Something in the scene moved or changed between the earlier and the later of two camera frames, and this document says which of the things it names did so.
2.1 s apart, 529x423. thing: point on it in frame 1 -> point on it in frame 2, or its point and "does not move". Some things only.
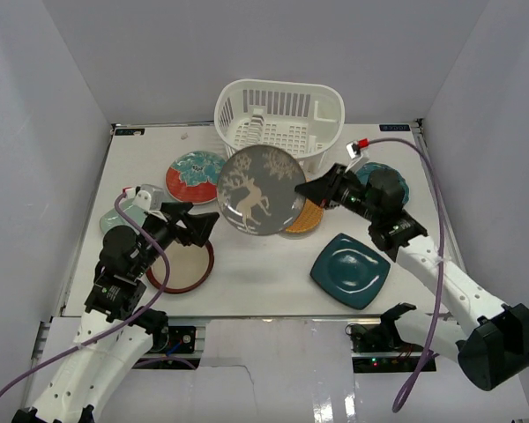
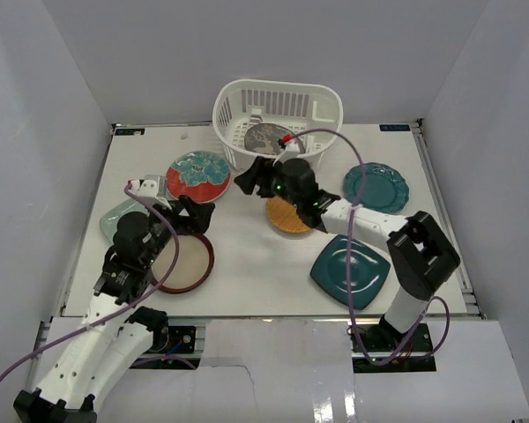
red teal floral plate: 193,177 does not move
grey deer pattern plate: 256,190 -> 264,138
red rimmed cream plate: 189,266 does not move
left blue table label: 129,131 does not move
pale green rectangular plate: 130,211 does not move
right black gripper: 326,188 -> 264,171
